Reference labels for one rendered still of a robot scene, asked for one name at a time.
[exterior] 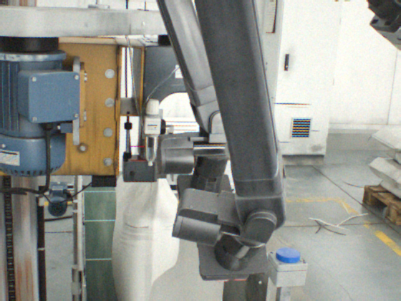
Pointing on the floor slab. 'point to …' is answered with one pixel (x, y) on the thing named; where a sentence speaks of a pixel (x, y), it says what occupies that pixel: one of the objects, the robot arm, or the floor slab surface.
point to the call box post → (283, 294)
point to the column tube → (21, 231)
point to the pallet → (377, 198)
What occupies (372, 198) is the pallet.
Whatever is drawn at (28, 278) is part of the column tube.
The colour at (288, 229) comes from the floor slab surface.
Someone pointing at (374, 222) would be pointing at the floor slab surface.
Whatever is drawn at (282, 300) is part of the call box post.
